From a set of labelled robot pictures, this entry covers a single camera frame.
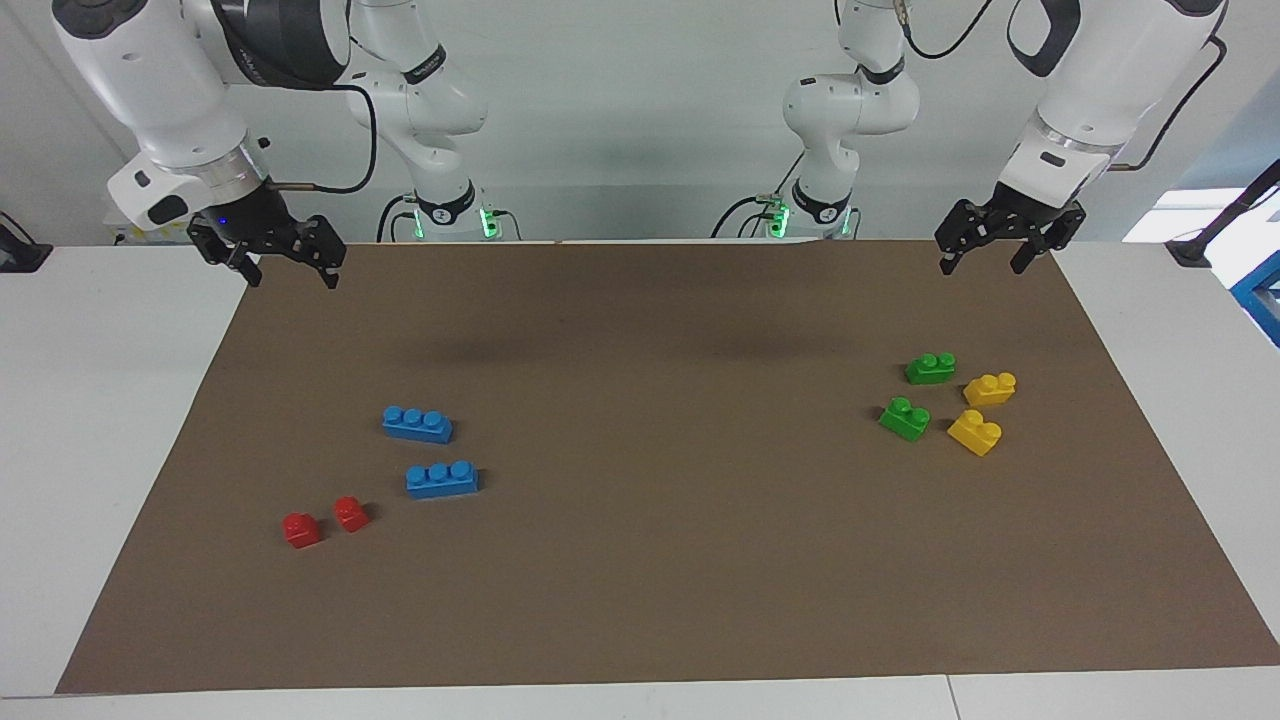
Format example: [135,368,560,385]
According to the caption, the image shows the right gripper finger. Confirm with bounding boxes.
[296,213,347,291]
[188,222,263,288]

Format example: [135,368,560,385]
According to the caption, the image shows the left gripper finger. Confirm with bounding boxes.
[935,200,993,276]
[1011,203,1088,275]

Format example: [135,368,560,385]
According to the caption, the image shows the blue three-stud brick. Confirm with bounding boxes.
[405,460,481,500]
[382,405,455,445]

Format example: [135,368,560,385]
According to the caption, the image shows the white socket box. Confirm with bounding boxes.
[103,225,193,247]

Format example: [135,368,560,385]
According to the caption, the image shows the yellow two-stud brick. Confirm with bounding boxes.
[963,372,1018,407]
[946,409,1003,458]

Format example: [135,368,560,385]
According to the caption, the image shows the black table clamp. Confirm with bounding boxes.
[0,210,53,274]

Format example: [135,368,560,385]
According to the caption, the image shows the brown table mat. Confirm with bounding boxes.
[55,240,1280,695]

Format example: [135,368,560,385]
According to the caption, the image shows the black base cable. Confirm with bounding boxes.
[710,148,806,241]
[377,193,416,244]

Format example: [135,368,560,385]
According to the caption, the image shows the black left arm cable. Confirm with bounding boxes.
[900,0,1229,173]

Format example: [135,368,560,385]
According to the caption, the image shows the blue metal frame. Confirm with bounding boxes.
[1228,255,1280,349]

